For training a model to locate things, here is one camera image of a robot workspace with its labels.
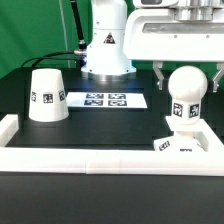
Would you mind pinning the white lamp shade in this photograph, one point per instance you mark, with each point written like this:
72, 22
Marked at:
47, 96

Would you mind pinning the white marker sheet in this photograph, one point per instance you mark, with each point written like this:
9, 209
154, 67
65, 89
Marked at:
106, 100

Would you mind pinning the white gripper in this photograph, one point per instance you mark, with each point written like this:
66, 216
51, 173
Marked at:
176, 30

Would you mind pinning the white lamp bulb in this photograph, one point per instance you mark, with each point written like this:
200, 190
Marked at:
187, 86

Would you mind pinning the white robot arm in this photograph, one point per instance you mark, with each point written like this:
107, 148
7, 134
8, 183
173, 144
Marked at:
105, 54

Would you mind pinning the white foam border wall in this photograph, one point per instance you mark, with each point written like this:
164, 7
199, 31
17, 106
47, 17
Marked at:
209, 162

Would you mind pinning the white lamp base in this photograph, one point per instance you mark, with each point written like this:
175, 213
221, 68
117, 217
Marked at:
183, 138

